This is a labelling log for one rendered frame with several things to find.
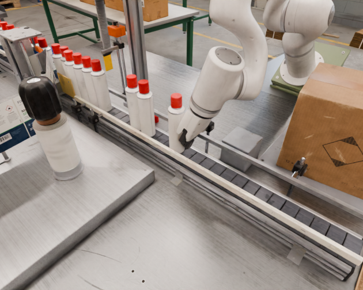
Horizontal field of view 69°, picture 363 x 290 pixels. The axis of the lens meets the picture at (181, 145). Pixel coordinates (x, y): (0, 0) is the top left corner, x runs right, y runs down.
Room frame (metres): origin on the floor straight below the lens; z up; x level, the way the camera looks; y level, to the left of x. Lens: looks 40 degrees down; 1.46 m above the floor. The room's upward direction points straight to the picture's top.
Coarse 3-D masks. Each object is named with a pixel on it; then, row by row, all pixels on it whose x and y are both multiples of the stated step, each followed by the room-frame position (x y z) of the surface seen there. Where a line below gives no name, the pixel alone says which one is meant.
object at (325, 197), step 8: (120, 96) 0.88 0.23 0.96; (160, 112) 0.76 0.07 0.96; (200, 136) 0.64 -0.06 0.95; (208, 136) 0.63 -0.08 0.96; (216, 144) 0.60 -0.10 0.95; (224, 144) 0.59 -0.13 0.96; (232, 152) 0.56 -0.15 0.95; (240, 152) 0.55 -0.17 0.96; (248, 160) 0.53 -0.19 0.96; (256, 160) 0.52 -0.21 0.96; (264, 168) 0.50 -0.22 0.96; (272, 168) 0.49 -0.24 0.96; (280, 176) 0.47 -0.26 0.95; (288, 176) 0.46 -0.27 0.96; (296, 184) 0.44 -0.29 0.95; (304, 184) 0.43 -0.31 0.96; (312, 192) 0.42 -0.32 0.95; (320, 192) 0.41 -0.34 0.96; (328, 200) 0.39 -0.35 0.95; (336, 200) 0.39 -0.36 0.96; (344, 208) 0.37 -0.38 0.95; (352, 208) 0.36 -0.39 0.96; (360, 216) 0.35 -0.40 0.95
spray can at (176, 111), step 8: (176, 96) 0.65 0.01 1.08; (176, 104) 0.64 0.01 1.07; (168, 112) 0.65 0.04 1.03; (176, 112) 0.64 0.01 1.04; (184, 112) 0.65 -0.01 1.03; (168, 120) 0.65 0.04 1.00; (176, 120) 0.63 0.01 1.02; (176, 128) 0.63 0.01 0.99; (176, 136) 0.63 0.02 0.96; (176, 144) 0.63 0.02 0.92
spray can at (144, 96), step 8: (144, 80) 0.75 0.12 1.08; (144, 88) 0.73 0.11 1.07; (144, 96) 0.72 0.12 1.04; (152, 96) 0.74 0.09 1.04; (144, 104) 0.72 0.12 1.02; (152, 104) 0.74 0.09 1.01; (144, 112) 0.72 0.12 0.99; (152, 112) 0.73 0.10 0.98; (144, 120) 0.72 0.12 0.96; (152, 120) 0.73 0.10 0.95; (144, 128) 0.72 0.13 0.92; (152, 128) 0.73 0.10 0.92; (152, 136) 0.73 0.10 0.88
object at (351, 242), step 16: (112, 112) 0.89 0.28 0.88; (176, 160) 0.61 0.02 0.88; (192, 160) 0.61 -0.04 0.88; (208, 160) 0.61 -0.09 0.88; (224, 176) 0.54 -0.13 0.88; (240, 176) 0.54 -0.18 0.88; (256, 192) 0.48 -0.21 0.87; (272, 192) 0.48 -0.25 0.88; (256, 208) 0.42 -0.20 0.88; (288, 208) 0.42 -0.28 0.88; (320, 224) 0.37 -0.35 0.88; (336, 240) 0.33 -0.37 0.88; (352, 240) 0.33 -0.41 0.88; (336, 256) 0.29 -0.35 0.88
